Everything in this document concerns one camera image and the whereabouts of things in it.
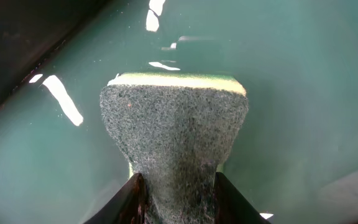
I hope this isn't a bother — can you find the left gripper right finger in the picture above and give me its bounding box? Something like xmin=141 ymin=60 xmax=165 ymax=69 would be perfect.
xmin=214 ymin=172 xmax=270 ymax=224

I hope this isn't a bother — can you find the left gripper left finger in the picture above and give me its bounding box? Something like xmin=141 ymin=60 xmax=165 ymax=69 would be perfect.
xmin=85 ymin=173 xmax=147 ymax=224

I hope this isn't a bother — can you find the green yellow sponge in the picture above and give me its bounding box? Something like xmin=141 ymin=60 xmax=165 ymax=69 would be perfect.
xmin=99 ymin=73 xmax=248 ymax=223

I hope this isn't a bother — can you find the black water tray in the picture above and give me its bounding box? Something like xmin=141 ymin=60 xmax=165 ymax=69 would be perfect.
xmin=0 ymin=0 xmax=358 ymax=223

